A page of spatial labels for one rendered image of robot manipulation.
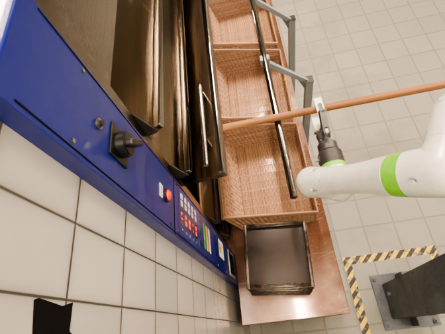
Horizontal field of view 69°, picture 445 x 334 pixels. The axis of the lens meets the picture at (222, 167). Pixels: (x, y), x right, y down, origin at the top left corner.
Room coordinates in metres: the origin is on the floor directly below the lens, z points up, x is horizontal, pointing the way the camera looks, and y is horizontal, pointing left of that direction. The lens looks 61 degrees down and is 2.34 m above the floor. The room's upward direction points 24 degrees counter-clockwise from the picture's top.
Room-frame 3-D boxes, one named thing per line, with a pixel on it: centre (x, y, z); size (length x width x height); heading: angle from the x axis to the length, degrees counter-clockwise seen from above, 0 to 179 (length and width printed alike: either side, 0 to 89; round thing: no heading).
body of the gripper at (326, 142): (0.54, -0.41, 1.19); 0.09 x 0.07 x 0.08; 165
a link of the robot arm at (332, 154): (0.47, -0.39, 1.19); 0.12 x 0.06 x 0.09; 75
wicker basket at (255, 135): (0.75, -0.20, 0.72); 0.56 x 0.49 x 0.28; 164
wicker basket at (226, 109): (1.32, -0.35, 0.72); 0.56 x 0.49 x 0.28; 163
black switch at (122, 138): (0.36, 0.13, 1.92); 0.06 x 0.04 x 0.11; 165
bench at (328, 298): (1.20, -0.34, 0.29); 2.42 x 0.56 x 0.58; 165
